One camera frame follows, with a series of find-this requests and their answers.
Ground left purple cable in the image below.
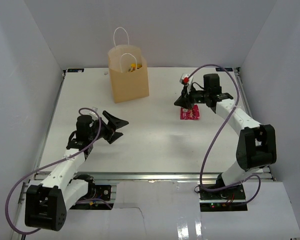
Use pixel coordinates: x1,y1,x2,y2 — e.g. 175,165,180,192
4,107,113,235

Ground aluminium frame rail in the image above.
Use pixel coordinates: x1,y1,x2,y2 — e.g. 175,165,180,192
33,168,273,182

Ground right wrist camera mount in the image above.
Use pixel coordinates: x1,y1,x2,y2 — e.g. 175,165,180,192
179,73,194,94

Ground small yellow snack bar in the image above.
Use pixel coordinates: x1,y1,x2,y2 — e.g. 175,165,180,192
126,63,142,73

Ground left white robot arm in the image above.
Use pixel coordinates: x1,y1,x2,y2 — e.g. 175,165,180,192
24,111,129,231

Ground brown paper bag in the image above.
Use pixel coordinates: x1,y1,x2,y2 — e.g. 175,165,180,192
107,26,150,104

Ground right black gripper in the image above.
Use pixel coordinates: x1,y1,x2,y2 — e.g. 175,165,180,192
174,84,210,111

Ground pink snack packet back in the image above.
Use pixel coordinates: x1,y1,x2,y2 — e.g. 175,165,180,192
180,104,200,120

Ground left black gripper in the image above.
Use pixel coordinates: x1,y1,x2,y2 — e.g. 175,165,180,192
88,111,129,144

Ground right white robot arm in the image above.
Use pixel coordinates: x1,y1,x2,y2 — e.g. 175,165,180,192
174,73,277,200

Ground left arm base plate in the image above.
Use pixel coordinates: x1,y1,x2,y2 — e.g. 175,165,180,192
91,184,112,201

